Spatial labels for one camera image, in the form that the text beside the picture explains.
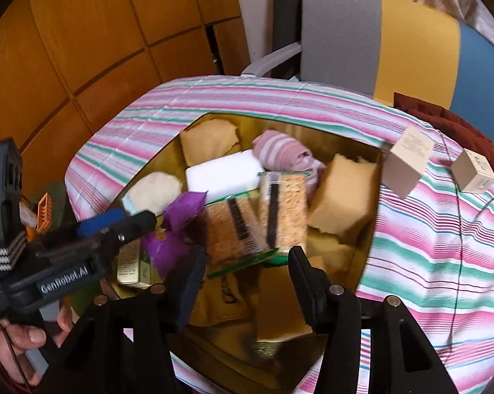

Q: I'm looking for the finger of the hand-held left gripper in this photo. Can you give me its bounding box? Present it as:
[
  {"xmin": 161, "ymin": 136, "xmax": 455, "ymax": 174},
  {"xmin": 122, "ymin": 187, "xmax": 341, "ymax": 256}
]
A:
[
  {"xmin": 37, "ymin": 210, "xmax": 157, "ymax": 261},
  {"xmin": 77, "ymin": 208, "xmax": 126, "ymax": 237}
]

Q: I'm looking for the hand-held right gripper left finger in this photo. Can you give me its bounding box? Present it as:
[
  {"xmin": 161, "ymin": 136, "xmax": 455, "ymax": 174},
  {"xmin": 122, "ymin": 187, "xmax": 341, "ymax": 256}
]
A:
[{"xmin": 37, "ymin": 245, "xmax": 207, "ymax": 394}]

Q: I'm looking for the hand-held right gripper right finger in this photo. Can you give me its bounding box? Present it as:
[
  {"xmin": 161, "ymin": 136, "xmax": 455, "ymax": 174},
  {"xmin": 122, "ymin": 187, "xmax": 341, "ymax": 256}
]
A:
[{"xmin": 288, "ymin": 246, "xmax": 449, "ymax": 394}]

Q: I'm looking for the yellow printed pouch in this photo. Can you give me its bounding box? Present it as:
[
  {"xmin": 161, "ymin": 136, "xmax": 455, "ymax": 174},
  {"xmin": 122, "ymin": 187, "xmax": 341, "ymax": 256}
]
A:
[{"xmin": 190, "ymin": 269, "xmax": 256, "ymax": 327}]

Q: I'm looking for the purple packet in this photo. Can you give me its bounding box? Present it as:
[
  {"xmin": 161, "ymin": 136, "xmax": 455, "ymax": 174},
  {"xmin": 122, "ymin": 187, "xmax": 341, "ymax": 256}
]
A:
[{"xmin": 142, "ymin": 191, "xmax": 209, "ymax": 280}]

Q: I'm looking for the green labelled box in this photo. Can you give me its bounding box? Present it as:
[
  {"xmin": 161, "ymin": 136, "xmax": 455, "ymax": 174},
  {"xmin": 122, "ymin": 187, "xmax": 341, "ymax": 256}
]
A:
[{"xmin": 116, "ymin": 238, "xmax": 153, "ymax": 290}]

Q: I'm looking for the round cream pad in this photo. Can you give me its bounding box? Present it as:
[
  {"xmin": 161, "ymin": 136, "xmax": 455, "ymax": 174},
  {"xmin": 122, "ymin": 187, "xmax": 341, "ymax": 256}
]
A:
[{"xmin": 122, "ymin": 172, "xmax": 183, "ymax": 216}]

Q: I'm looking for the cracker packet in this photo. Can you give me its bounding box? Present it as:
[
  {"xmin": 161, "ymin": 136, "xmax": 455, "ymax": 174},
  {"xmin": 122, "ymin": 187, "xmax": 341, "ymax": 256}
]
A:
[
  {"xmin": 258, "ymin": 171, "xmax": 309, "ymax": 251},
  {"xmin": 204, "ymin": 195, "xmax": 268, "ymax": 265}
]

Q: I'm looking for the gold tin container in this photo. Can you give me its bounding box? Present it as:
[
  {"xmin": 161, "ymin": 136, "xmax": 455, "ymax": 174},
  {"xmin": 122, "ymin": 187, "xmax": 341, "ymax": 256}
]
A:
[{"xmin": 101, "ymin": 111, "xmax": 385, "ymax": 394}]

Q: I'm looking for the yellow sponge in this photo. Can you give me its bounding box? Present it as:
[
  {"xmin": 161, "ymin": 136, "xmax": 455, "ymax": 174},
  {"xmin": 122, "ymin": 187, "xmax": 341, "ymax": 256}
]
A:
[
  {"xmin": 306, "ymin": 154, "xmax": 379, "ymax": 236},
  {"xmin": 179, "ymin": 118, "xmax": 240, "ymax": 169}
]

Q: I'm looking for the green-trimmed small carton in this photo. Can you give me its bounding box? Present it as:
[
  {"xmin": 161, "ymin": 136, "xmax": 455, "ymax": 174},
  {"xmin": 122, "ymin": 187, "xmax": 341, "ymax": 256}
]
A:
[{"xmin": 185, "ymin": 150, "xmax": 265, "ymax": 193}]

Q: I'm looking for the pink striped sock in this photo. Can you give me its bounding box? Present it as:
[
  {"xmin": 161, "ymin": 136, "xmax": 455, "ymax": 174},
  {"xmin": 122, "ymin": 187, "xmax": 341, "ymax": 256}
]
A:
[{"xmin": 252, "ymin": 129, "xmax": 326, "ymax": 198}]

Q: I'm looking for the person's left hand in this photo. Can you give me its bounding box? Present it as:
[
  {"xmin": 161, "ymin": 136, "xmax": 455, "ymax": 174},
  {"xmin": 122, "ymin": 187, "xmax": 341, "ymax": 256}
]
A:
[{"xmin": 0, "ymin": 308, "xmax": 73, "ymax": 386}]

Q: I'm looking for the orange plastic rack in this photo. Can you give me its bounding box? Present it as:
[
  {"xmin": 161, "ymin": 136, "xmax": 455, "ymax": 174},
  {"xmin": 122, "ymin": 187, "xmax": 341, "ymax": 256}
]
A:
[{"xmin": 35, "ymin": 194, "xmax": 55, "ymax": 230}]

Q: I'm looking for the striped blanket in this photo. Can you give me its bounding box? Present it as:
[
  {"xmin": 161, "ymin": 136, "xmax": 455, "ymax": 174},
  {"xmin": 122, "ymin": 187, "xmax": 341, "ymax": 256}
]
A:
[{"xmin": 64, "ymin": 75, "xmax": 494, "ymax": 394}]

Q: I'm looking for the patterned cream box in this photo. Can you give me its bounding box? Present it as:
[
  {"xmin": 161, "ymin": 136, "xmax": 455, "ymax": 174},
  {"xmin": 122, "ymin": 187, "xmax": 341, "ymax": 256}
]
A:
[{"xmin": 382, "ymin": 125, "xmax": 435, "ymax": 200}]

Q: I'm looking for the orange wooden cabinet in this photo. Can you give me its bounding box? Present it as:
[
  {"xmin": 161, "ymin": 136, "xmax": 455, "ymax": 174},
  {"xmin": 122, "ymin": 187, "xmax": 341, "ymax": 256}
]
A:
[{"xmin": 0, "ymin": 0, "xmax": 252, "ymax": 222}]

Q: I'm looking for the plain cream box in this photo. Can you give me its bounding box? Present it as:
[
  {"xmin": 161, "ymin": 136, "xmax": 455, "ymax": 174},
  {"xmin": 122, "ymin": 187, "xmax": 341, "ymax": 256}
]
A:
[{"xmin": 451, "ymin": 148, "xmax": 494, "ymax": 194}]

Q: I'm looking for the dark red jacket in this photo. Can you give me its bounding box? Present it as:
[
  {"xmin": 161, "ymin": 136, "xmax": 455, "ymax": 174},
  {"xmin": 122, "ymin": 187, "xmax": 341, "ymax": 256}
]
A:
[{"xmin": 393, "ymin": 92, "xmax": 494, "ymax": 157}]

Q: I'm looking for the grey yellow blue chair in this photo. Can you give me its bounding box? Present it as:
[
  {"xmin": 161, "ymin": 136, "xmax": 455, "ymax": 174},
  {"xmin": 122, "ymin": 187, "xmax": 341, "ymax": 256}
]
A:
[{"xmin": 241, "ymin": 0, "xmax": 494, "ymax": 144}]

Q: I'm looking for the black foam roll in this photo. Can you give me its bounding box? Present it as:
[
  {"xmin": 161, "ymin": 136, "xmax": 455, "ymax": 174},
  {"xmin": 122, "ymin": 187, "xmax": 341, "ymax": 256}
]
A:
[{"xmin": 272, "ymin": 0, "xmax": 307, "ymax": 78}]

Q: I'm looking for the thin black cable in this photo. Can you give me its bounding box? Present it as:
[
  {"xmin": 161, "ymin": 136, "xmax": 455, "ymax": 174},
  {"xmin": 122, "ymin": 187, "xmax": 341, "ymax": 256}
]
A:
[{"xmin": 438, "ymin": 129, "xmax": 494, "ymax": 341}]

